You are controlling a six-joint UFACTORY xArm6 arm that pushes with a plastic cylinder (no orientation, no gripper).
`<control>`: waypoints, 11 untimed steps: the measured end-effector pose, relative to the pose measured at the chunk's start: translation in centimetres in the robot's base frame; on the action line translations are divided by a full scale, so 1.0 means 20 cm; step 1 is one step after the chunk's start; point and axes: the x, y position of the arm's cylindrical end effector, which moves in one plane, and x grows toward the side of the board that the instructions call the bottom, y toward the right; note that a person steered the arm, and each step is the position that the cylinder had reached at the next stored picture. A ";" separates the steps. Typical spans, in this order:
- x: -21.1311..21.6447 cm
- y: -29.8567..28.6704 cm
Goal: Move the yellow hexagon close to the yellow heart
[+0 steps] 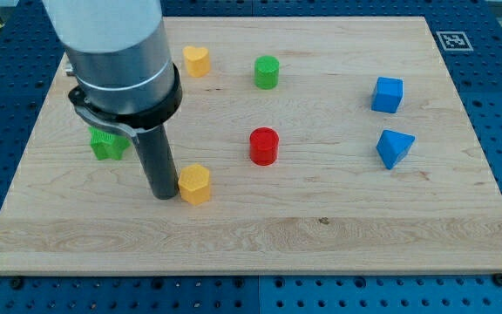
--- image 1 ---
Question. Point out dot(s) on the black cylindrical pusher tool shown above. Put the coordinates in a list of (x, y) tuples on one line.
[(156, 158)]

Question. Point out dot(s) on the yellow hexagon block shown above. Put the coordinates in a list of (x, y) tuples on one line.
[(195, 184)]

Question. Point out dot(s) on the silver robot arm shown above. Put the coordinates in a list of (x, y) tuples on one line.
[(128, 84)]

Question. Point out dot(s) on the yellow heart block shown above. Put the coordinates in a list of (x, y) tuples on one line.
[(197, 61)]

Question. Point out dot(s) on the green star block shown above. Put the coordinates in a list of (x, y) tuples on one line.
[(107, 145)]

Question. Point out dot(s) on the red cylinder block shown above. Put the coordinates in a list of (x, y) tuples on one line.
[(264, 143)]

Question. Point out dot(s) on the green cylinder block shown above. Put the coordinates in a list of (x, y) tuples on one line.
[(266, 72)]

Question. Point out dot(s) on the wooden board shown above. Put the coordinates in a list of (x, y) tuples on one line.
[(327, 205)]

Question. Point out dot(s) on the blue triangular prism block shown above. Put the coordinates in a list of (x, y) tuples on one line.
[(393, 146)]

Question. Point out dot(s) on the blue cube block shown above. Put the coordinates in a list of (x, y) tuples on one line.
[(387, 95)]

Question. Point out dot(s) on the white fiducial marker tag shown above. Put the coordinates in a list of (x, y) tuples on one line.
[(454, 41)]

